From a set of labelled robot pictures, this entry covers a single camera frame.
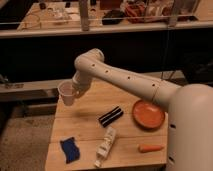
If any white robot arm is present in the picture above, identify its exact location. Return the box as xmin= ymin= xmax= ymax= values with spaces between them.
xmin=72 ymin=49 xmax=213 ymax=171

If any black white striped case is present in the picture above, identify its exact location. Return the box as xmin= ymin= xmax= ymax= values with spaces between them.
xmin=98 ymin=106 xmax=123 ymax=127

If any wooden table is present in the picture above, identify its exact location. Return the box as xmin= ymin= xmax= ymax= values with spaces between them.
xmin=45 ymin=81 xmax=167 ymax=171

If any orange plate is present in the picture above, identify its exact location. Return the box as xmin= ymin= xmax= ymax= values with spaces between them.
xmin=132 ymin=100 xmax=165 ymax=129

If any white tube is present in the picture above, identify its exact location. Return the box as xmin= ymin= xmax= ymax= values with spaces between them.
xmin=94 ymin=127 xmax=116 ymax=168

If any black bag on workbench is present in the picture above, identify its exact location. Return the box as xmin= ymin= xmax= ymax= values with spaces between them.
xmin=102 ymin=10 xmax=125 ymax=25

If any orange carrot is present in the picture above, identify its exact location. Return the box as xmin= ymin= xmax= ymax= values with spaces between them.
xmin=138 ymin=144 xmax=163 ymax=153

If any blue cloth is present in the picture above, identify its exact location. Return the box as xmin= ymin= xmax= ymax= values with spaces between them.
xmin=60 ymin=137 xmax=80 ymax=164

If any red cloth on workbench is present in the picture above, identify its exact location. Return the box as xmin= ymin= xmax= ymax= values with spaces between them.
xmin=125 ymin=3 xmax=146 ymax=23

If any background workbench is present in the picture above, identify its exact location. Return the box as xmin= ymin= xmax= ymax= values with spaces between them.
xmin=0 ymin=0 xmax=213 ymax=38

